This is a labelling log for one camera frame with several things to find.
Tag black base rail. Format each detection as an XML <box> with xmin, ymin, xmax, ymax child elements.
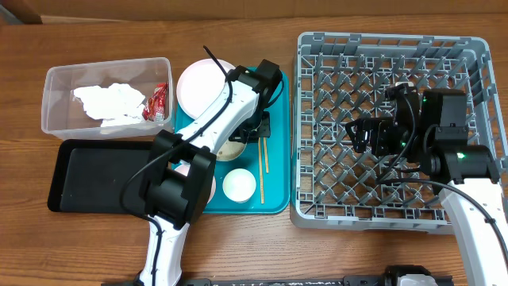
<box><xmin>101</xmin><ymin>265</ymin><xmax>453</xmax><ymax>286</ymax></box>

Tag white cup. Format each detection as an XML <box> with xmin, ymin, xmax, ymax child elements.
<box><xmin>222</xmin><ymin>168</ymin><xmax>256</xmax><ymax>203</ymax></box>

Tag wooden chopstick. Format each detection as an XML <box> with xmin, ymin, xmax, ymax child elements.
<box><xmin>263</xmin><ymin>137</ymin><xmax>269</xmax><ymax>174</ymax></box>
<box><xmin>257</xmin><ymin>137</ymin><xmax>264</xmax><ymax>204</ymax></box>

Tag grey metal bowl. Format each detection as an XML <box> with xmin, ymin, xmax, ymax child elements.
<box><xmin>214</xmin><ymin>134</ymin><xmax>248</xmax><ymax>163</ymax></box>

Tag small white plate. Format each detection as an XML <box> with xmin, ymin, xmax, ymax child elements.
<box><xmin>174</xmin><ymin>164</ymin><xmax>216</xmax><ymax>214</ymax></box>

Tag large white plate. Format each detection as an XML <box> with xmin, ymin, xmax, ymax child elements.
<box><xmin>176</xmin><ymin>59</ymin><xmax>225</xmax><ymax>119</ymax></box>

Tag grey dishwasher rack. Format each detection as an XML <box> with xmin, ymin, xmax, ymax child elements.
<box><xmin>291</xmin><ymin>32</ymin><xmax>507</xmax><ymax>234</ymax></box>

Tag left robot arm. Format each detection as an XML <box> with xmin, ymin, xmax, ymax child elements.
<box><xmin>135</xmin><ymin>60</ymin><xmax>283</xmax><ymax>285</ymax></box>

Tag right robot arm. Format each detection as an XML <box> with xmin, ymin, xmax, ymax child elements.
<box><xmin>345</xmin><ymin>83</ymin><xmax>507</xmax><ymax>285</ymax></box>

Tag rice leftovers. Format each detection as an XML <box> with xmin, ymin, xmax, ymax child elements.
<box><xmin>216</xmin><ymin>138</ymin><xmax>245</xmax><ymax>162</ymax></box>

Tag black plastic tray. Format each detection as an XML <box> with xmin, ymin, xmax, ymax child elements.
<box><xmin>47</xmin><ymin>139</ymin><xmax>152</xmax><ymax>214</ymax></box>

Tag teal serving tray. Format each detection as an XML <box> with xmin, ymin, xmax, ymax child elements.
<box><xmin>170</xmin><ymin>66</ymin><xmax>291</xmax><ymax>215</ymax></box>

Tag white napkin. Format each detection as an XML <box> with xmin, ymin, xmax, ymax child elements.
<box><xmin>73</xmin><ymin>83</ymin><xmax>146</xmax><ymax>127</ymax></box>

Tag red snack wrapper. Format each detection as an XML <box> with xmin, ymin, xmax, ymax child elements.
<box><xmin>142</xmin><ymin>83</ymin><xmax>168</xmax><ymax>122</ymax></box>

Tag clear plastic waste bin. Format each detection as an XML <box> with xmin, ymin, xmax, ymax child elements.
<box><xmin>40</xmin><ymin>57</ymin><xmax>176</xmax><ymax>140</ymax></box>

